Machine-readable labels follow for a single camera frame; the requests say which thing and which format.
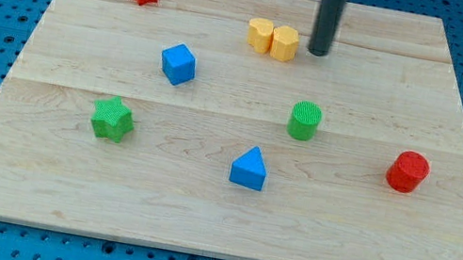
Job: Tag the yellow hexagon block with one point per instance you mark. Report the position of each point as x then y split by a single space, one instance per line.
284 43

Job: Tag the blue cube block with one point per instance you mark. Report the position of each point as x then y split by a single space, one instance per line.
178 64

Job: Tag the yellow heart block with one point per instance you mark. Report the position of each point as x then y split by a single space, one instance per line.
260 34

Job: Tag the green star block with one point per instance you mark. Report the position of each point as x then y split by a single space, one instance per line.
111 119

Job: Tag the blue triangle block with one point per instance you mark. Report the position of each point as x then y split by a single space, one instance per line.
248 170

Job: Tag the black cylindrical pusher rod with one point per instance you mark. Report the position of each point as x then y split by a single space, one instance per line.
325 26

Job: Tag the red cylinder block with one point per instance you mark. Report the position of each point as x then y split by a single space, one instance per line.
407 171

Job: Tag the green cylinder block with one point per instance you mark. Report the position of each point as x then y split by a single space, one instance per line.
304 120

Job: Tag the light wooden board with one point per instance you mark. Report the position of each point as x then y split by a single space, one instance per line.
388 86

